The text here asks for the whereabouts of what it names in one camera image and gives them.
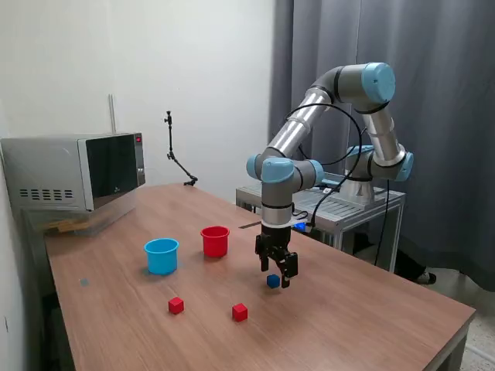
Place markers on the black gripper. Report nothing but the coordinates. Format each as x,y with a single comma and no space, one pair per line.
276,239

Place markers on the blue cube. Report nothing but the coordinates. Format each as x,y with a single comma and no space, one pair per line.
272,281

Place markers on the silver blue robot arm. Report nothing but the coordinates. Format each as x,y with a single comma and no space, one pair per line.
298,127

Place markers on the dark brown flat strip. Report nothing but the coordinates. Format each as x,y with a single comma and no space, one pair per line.
249,225

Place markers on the red cube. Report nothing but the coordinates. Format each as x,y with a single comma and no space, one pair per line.
176,306
239,312

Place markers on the grey metal robot stand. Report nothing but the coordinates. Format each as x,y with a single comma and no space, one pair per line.
348,210

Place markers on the blue teach pendant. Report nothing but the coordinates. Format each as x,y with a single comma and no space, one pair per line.
332,180

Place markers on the blue plastic cup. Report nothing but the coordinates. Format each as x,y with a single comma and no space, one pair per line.
162,261

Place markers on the person's foot in sandal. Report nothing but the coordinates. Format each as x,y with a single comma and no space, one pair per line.
410,266

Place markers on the wooden blocks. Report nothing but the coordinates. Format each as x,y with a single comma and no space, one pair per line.
62,227

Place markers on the grey curtain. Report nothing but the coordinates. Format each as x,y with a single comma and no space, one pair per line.
456,116

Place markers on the silver microwave oven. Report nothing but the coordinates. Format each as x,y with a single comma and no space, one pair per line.
50,170

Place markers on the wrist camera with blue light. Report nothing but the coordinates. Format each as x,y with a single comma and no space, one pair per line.
302,226

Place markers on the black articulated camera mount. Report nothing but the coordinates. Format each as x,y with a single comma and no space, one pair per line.
170,139

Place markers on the white wall pipe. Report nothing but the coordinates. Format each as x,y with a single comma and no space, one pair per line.
111,112

